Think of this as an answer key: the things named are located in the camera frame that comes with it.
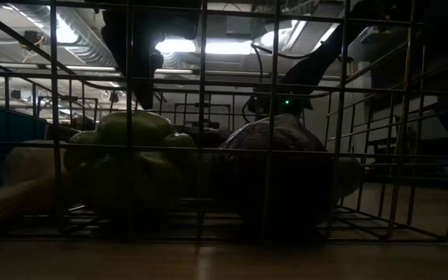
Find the dark purple round fruit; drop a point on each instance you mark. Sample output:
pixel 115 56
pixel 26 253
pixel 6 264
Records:
pixel 298 132

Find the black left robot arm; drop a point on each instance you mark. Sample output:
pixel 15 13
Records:
pixel 138 58

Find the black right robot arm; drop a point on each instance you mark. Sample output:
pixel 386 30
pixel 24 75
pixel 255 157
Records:
pixel 313 66

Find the bright ceiling light panel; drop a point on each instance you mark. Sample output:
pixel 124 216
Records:
pixel 286 37
pixel 228 47

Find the light green chayote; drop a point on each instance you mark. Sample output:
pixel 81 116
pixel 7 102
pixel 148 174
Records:
pixel 158 175

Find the white garlic bulb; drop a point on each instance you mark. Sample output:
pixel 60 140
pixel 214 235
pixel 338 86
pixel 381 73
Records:
pixel 25 179

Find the blue plastic tray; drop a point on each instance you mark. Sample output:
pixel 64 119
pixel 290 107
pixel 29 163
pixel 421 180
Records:
pixel 10 124

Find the silver ventilation duct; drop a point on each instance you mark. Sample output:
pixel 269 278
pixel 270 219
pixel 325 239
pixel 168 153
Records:
pixel 88 43

